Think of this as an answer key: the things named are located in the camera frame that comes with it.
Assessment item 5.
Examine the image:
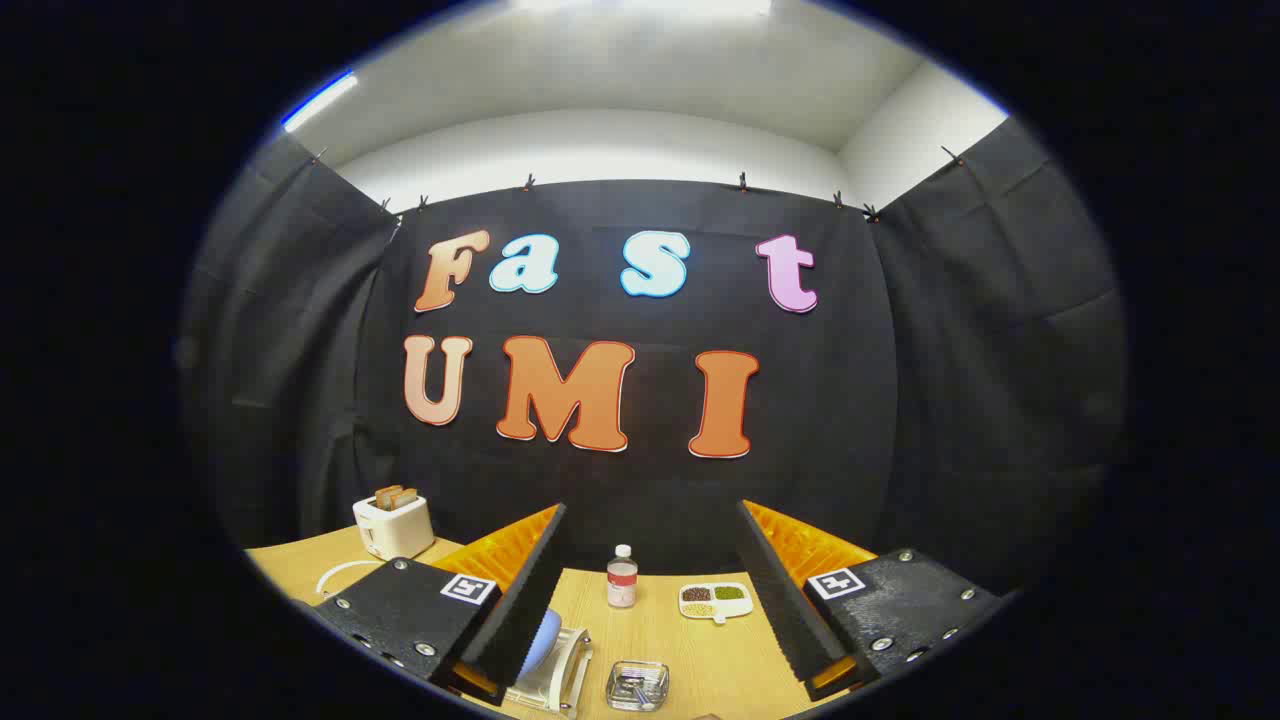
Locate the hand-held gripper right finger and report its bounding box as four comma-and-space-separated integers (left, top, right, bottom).
738, 499, 1005, 704

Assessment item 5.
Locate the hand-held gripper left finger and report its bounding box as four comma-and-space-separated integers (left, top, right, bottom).
313, 503, 568, 706

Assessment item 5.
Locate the blue plate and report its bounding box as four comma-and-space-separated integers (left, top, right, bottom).
520, 608, 563, 681

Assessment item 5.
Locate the white wire dish rack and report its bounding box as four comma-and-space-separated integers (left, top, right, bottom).
316, 560, 596, 717

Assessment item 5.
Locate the metal wire basket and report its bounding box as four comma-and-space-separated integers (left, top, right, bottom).
605, 660, 671, 713

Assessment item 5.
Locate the white divided dish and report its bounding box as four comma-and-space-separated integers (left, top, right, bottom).
678, 582, 754, 625

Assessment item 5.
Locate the clear bottle with red label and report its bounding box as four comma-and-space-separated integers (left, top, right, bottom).
606, 544, 639, 609

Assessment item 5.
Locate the white toaster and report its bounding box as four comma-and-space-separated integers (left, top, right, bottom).
353, 492, 436, 561

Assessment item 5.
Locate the ceiling light strip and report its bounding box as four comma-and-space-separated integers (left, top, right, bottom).
515, 0, 773, 16

